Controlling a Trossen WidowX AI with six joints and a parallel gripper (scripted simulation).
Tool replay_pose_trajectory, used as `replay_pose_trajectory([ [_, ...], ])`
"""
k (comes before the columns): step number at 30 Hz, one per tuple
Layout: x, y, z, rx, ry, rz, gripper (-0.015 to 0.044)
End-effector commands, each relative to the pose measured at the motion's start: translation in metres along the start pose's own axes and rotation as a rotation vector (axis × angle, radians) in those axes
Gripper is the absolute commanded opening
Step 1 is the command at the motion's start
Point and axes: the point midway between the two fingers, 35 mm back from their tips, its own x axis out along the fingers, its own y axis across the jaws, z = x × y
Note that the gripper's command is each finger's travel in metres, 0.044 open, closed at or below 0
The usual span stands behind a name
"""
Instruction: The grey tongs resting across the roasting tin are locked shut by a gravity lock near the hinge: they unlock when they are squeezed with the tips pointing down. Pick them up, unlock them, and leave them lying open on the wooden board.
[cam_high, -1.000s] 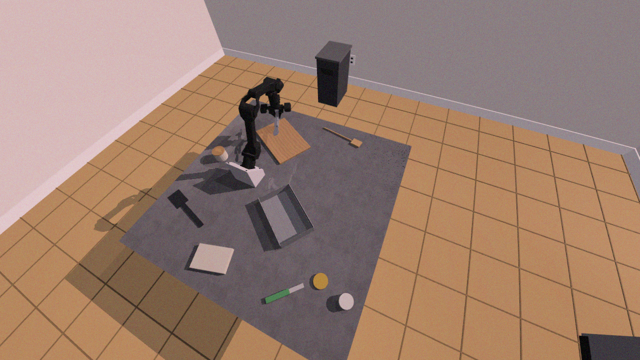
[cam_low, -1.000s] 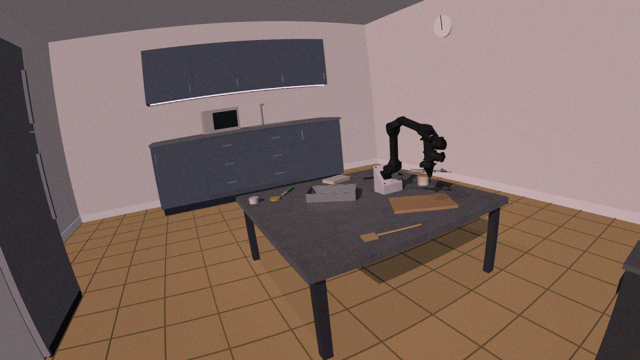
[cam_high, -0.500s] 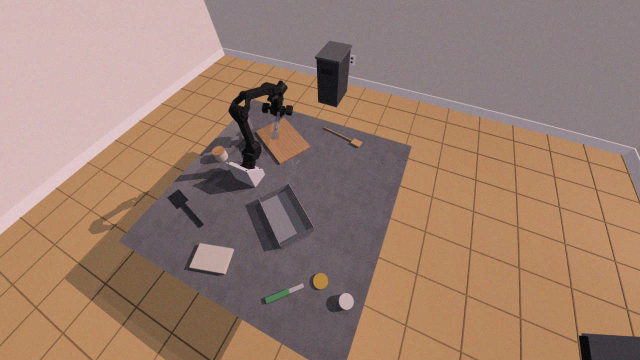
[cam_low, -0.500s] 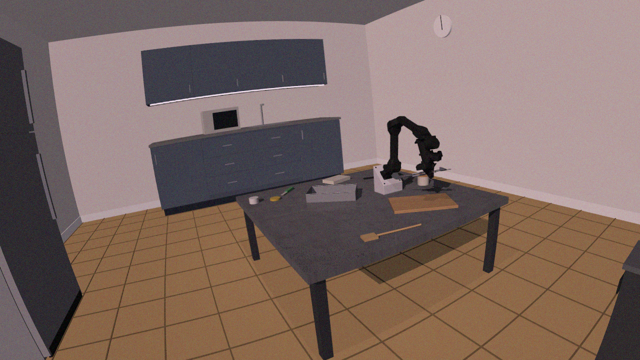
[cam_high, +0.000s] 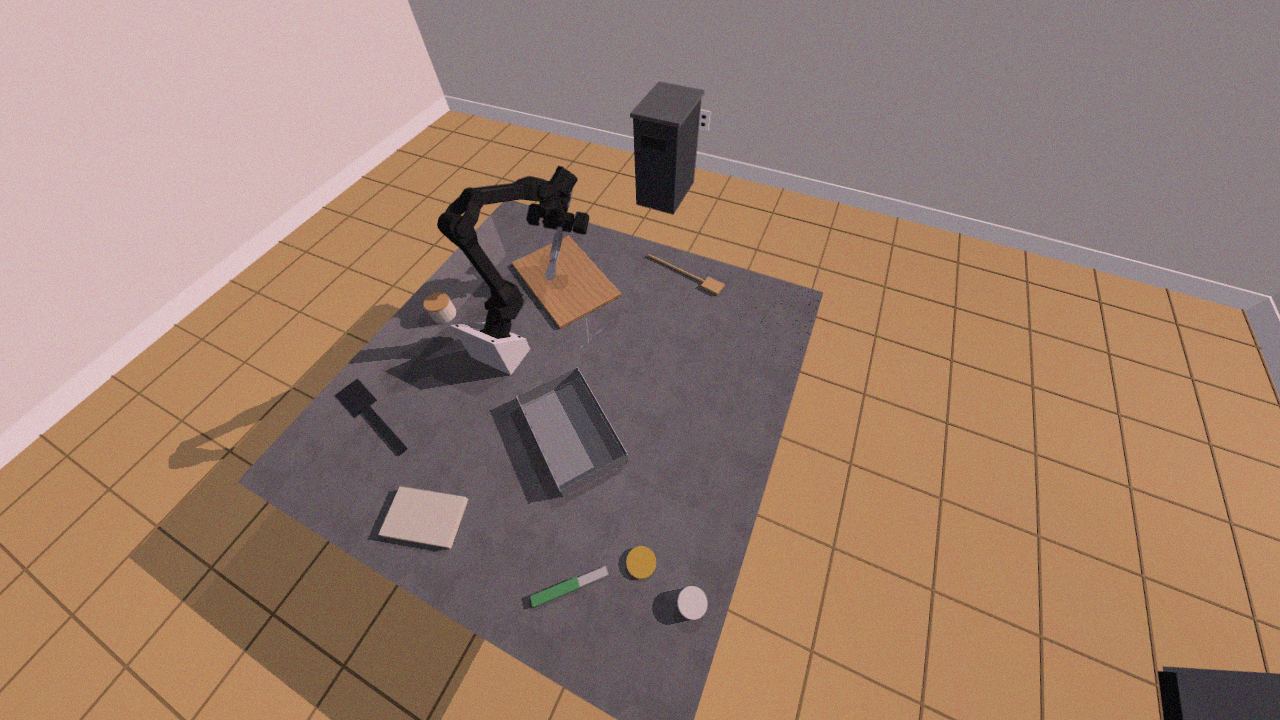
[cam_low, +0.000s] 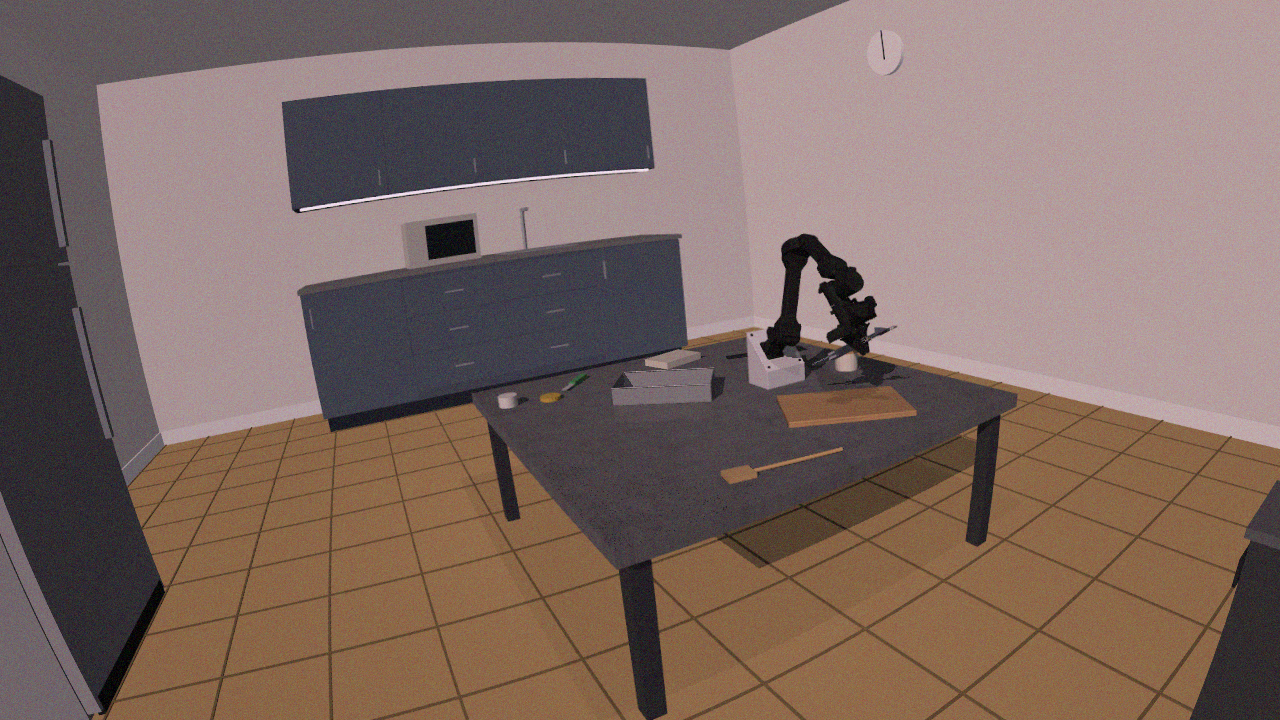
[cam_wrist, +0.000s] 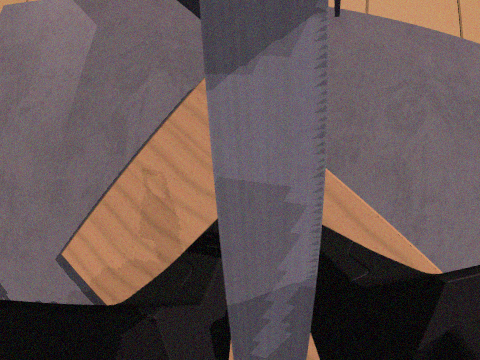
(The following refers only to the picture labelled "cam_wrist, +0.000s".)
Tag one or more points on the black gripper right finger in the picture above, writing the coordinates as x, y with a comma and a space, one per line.
369, 307

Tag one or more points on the wooden cutting board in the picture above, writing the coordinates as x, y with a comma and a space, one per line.
166, 197

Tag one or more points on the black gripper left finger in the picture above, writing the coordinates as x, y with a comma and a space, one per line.
181, 315

